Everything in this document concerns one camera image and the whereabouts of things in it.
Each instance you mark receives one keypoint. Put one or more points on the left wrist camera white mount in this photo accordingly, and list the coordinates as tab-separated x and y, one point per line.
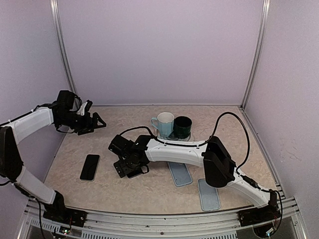
84	108

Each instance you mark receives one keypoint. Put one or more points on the aluminium frame post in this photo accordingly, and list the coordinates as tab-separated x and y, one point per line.
58	28
257	54

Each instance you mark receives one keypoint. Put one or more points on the purple edged black phone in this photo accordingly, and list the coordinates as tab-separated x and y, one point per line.
133	174

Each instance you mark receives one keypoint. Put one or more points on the black phone near left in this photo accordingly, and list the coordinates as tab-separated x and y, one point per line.
90	167

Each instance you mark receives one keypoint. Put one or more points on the dark green ceramic mug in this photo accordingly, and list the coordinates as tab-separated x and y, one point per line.
182	127

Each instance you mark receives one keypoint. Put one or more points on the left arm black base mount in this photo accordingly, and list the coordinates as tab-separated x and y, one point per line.
70	217

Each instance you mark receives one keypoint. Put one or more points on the grey ceramic plate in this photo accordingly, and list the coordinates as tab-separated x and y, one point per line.
173	137

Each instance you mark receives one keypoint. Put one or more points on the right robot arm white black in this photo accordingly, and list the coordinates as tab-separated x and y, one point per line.
219	168

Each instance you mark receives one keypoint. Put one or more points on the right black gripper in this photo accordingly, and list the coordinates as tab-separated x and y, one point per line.
123	170

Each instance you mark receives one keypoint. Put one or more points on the right aluminium frame post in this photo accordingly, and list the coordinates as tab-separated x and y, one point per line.
257	54

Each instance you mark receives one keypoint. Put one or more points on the left aluminium frame post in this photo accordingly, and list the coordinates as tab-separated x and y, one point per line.
58	28

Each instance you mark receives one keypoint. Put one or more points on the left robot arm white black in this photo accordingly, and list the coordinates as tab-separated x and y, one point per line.
68	110

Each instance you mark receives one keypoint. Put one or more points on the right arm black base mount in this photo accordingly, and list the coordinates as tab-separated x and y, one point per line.
258	215

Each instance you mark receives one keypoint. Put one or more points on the light blue ceramic mug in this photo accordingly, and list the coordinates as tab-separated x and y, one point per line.
163	123

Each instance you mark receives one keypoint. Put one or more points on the light blue phone case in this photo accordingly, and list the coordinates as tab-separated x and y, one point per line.
180	174
208	195

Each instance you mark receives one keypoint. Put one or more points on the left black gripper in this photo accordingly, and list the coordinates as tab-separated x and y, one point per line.
87	125

